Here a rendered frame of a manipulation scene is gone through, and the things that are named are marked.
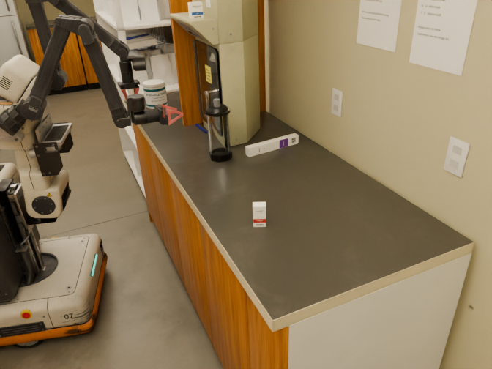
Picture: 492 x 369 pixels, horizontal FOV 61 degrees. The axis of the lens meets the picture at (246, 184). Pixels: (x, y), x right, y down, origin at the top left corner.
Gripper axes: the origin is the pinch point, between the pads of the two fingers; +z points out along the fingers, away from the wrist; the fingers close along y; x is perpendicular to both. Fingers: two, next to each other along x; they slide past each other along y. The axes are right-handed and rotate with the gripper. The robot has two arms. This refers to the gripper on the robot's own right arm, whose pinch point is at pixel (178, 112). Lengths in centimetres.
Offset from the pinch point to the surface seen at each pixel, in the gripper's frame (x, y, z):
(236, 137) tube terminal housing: 15.0, -3.4, 25.6
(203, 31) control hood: -33.3, -8.3, 12.0
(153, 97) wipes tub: 5, 69, 4
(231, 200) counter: 24, -48, 4
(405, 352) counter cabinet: 68, -103, 41
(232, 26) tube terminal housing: -34.1, -8.3, 25.0
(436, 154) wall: 7, -86, 63
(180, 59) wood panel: -19.0, 30.4, 12.0
